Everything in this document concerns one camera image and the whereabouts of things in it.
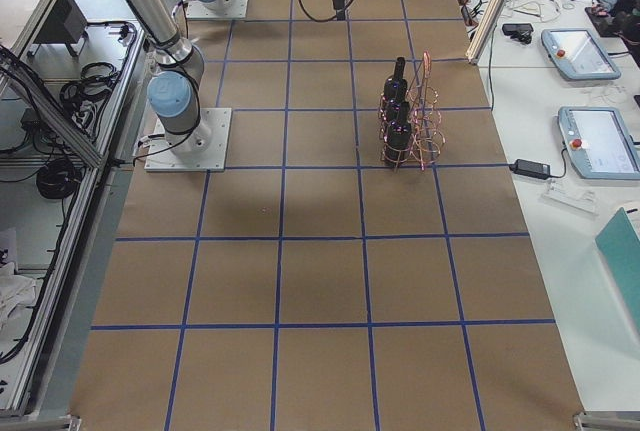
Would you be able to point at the dark wine bottle rear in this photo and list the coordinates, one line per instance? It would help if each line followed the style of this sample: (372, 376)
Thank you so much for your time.
(395, 86)

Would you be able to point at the black power adapter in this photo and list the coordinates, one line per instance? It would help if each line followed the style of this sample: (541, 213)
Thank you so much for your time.
(532, 169)

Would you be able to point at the lower teach pendant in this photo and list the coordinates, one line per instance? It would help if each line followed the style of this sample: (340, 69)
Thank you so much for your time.
(598, 142)

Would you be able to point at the clear acrylic stand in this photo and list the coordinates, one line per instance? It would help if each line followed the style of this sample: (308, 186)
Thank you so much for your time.
(581, 200)

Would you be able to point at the teach pendant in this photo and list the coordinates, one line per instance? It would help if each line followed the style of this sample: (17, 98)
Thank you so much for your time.
(578, 55)
(598, 142)

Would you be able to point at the dark wine bottle front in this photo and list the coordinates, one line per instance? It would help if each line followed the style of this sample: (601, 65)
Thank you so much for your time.
(398, 136)

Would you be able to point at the upper teach pendant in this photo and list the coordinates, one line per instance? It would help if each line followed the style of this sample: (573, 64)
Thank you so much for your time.
(578, 55)

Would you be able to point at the aluminium side frame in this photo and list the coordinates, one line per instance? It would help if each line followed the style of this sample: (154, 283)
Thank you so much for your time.
(70, 71)

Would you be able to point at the teal box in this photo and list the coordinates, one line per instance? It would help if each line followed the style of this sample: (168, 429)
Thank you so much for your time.
(618, 243)

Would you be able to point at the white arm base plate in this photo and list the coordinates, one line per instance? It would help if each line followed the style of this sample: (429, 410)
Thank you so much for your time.
(217, 10)
(204, 150)

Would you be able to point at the copper wire bottle basket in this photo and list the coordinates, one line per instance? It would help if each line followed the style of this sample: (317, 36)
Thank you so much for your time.
(427, 139)

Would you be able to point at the black webcam device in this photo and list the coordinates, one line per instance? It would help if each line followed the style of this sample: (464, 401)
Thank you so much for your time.
(520, 32)

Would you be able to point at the aluminium frame post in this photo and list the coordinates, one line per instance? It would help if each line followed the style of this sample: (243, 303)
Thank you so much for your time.
(484, 30)

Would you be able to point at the brown paper table mat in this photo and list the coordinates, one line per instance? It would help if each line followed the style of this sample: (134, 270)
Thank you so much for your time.
(309, 286)

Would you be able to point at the dark wine bottle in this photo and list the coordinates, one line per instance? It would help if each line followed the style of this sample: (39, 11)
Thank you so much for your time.
(395, 86)
(398, 136)

